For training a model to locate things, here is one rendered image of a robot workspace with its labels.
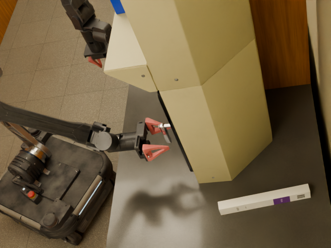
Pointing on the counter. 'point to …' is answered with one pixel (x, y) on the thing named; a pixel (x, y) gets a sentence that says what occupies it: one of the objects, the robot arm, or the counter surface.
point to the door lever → (165, 132)
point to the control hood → (127, 56)
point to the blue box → (117, 6)
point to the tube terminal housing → (207, 79)
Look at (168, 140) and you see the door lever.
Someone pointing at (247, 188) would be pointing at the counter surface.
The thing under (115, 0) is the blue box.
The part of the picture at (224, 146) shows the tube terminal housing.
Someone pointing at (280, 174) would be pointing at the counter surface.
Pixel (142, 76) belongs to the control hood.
